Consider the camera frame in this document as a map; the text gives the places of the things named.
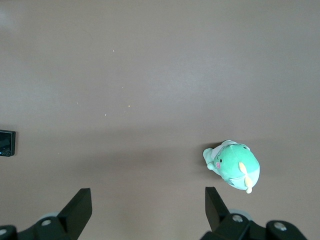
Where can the green plush dinosaur toy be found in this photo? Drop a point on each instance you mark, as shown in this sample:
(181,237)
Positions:
(232,162)

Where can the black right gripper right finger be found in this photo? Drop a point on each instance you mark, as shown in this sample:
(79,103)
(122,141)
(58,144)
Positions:
(217,212)

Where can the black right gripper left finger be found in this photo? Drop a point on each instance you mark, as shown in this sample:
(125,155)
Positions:
(75,212)

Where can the black smartphone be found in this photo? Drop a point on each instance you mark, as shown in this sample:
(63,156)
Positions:
(6,142)

